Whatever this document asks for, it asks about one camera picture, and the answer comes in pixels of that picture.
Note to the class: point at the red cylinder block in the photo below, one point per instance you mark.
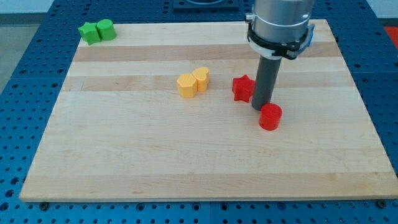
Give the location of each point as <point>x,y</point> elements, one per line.
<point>270,116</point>

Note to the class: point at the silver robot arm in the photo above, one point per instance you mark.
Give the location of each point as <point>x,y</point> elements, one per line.
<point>280,28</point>

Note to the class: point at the wooden board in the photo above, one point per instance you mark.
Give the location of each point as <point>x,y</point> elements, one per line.
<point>120,131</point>

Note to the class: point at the yellow hexagon block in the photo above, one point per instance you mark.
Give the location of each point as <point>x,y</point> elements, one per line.
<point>187,85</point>

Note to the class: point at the yellow heart block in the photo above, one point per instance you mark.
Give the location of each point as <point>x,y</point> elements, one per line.
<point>202,75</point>

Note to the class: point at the red star block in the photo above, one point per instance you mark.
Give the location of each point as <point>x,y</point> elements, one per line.
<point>243,88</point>

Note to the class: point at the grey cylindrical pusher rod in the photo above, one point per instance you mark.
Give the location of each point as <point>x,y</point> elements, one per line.
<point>265,81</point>

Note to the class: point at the green cylinder block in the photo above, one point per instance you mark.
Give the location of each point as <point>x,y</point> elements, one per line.
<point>106,29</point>

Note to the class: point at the green star block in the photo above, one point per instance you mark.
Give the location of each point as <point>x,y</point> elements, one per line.
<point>89,33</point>

